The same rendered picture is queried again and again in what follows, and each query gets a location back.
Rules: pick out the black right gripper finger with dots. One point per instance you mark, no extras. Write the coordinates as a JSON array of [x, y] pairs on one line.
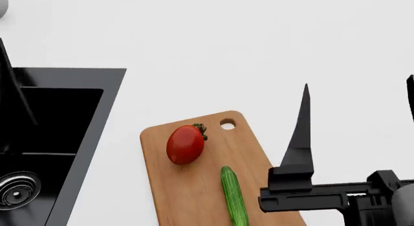
[[411, 99], [299, 150]]

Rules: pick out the wooden cutting board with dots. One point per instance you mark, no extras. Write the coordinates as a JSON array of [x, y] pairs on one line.
[[191, 187]]

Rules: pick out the black kitchen sink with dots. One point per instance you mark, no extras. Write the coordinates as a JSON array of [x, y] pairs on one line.
[[97, 109]]

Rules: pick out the metal sink drain strainer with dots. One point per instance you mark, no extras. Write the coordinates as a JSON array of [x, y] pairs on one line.
[[16, 190]]

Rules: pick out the black sink faucet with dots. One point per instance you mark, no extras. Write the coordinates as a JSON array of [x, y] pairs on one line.
[[17, 95]]

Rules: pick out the green cucumber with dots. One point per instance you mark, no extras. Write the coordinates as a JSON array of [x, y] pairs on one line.
[[234, 199]]

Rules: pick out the red tomato with stem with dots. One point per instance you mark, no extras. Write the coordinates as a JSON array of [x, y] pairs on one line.
[[185, 146]]

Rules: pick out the grey rounded container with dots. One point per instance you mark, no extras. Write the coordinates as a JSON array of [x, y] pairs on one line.
[[2, 3]]

